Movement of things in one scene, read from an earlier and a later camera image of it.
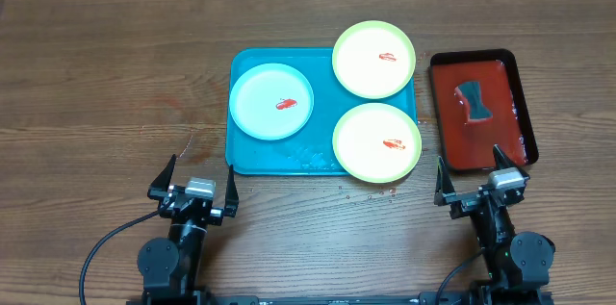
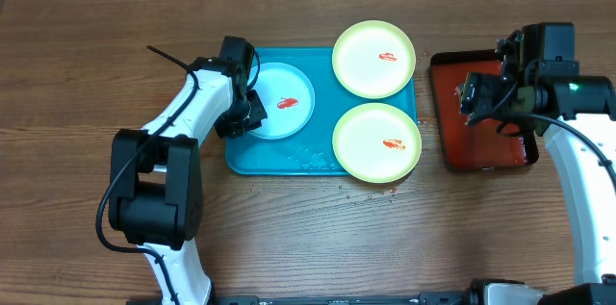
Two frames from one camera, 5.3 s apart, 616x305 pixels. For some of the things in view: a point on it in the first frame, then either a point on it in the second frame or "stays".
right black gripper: x=464 y=200 → x=477 y=94
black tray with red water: x=469 y=145 stays
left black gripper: x=159 y=190 → x=224 y=129
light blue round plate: x=270 y=101 stays
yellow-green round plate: x=376 y=142 stays
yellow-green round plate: x=373 y=60 stays
